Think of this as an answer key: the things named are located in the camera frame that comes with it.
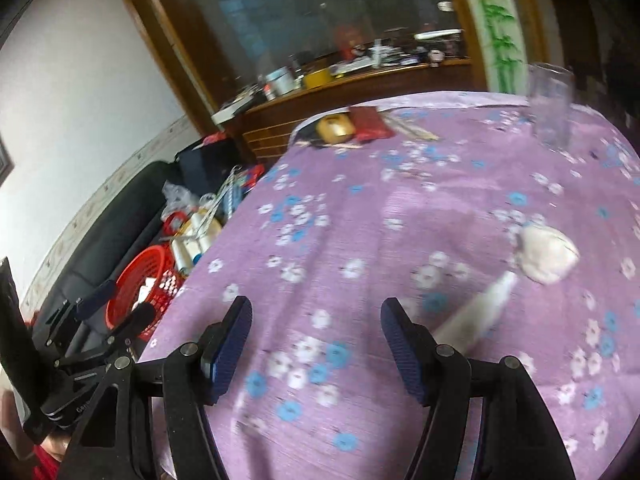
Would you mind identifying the green bamboo print panel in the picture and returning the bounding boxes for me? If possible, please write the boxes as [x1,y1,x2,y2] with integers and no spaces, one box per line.
[451,0,532,97]

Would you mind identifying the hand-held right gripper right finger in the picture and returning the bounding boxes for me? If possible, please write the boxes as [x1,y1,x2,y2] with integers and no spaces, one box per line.
[380,297,573,480]

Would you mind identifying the stack of white papers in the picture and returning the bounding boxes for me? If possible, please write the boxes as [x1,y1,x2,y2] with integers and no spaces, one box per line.
[210,94,264,124]

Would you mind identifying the person's left hand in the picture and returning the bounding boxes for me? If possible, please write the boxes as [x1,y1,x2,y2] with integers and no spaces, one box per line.
[41,431,72,462]

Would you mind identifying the red plastic basket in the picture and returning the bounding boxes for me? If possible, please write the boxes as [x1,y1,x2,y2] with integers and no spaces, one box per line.
[105,246,184,344]

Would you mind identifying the red booklet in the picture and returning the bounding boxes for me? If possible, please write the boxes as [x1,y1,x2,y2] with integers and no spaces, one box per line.
[348,106,396,141]

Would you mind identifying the wood framed mirror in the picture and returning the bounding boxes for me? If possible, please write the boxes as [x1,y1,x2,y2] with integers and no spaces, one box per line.
[115,0,547,137]

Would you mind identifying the pale blue tin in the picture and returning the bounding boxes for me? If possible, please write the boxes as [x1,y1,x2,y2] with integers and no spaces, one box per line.
[262,66,304,99]

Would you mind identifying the person's left forearm red sleeve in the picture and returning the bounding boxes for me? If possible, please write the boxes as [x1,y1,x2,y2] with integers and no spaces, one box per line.
[30,452,66,480]

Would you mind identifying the wooden chopsticks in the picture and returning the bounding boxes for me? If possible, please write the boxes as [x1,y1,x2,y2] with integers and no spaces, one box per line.
[384,112,442,142]

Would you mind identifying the clear drinking glass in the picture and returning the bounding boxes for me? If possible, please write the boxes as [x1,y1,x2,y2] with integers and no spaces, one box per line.
[526,62,576,151]

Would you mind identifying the white thread spools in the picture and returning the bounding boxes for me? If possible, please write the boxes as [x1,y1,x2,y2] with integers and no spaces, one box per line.
[169,209,224,277]

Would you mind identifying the black bag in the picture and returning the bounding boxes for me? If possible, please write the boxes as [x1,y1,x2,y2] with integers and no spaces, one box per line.
[174,135,242,197]

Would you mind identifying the wooden cabinet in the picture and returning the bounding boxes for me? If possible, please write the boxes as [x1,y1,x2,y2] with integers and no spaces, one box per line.
[234,57,489,167]

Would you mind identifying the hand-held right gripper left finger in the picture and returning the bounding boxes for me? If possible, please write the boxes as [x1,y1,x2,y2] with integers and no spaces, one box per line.
[55,295,253,480]

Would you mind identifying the black sofa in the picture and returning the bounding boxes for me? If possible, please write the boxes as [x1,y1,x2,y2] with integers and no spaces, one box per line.
[30,160,201,356]

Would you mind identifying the clear plastic bag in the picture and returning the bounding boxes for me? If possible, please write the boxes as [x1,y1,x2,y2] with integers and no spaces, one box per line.
[160,182,202,222]

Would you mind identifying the purple floral tablecloth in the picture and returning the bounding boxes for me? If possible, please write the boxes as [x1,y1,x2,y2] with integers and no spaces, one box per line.
[135,91,640,480]

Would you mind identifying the yellow tape roll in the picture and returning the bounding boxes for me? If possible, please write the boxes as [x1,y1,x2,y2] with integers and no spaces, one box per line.
[315,113,357,145]

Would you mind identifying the dark picture frame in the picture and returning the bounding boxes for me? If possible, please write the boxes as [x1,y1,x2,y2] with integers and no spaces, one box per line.
[0,135,15,187]

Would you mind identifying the white tissue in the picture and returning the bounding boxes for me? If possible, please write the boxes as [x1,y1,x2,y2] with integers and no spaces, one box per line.
[515,223,582,286]

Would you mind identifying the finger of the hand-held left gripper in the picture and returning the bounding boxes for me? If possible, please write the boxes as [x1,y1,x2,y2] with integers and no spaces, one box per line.
[75,280,119,322]
[105,302,156,347]

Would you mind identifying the yellow box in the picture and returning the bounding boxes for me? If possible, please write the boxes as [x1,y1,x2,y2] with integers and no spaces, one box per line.
[303,67,334,90]

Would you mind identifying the blue striped packets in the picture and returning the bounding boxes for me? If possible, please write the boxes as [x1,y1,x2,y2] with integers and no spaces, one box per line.
[214,164,267,222]

